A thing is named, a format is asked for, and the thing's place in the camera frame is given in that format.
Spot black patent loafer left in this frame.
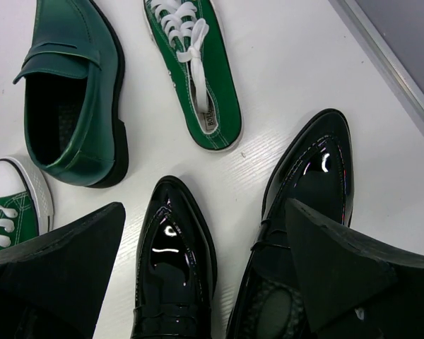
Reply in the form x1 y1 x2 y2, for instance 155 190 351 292
131 175 218 338

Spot black patent loafer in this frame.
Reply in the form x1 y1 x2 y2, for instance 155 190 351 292
131 175 218 338
226 109 354 338

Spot aluminium table edge rail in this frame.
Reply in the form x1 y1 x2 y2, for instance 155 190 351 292
330 1 424 135

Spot black patent loafer right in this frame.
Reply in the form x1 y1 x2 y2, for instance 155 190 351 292
226 109 354 338

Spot green canvas sneaker white laces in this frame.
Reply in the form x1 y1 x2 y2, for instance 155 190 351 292
143 1 242 152

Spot dark green leather loafer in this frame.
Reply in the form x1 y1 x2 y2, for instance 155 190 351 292
17 1 129 189

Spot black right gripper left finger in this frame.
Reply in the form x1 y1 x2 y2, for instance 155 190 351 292
0 202 126 338

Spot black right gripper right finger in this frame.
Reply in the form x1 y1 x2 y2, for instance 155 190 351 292
285 199 424 338

